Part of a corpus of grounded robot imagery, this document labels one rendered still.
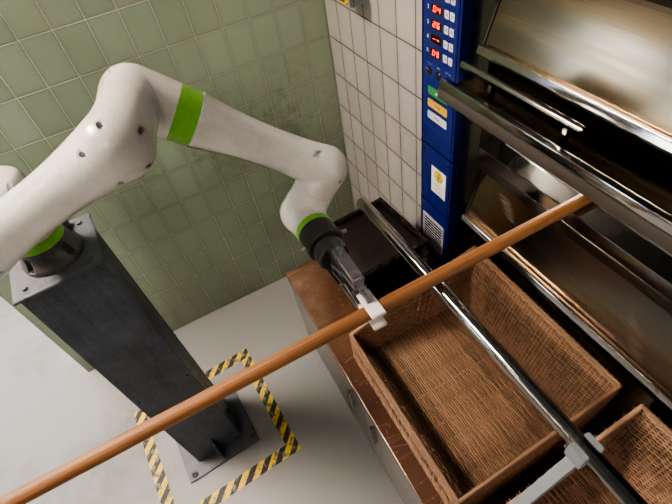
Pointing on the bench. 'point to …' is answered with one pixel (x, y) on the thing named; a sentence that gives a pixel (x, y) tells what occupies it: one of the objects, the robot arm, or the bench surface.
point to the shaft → (281, 359)
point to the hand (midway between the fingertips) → (371, 309)
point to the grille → (433, 232)
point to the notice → (438, 182)
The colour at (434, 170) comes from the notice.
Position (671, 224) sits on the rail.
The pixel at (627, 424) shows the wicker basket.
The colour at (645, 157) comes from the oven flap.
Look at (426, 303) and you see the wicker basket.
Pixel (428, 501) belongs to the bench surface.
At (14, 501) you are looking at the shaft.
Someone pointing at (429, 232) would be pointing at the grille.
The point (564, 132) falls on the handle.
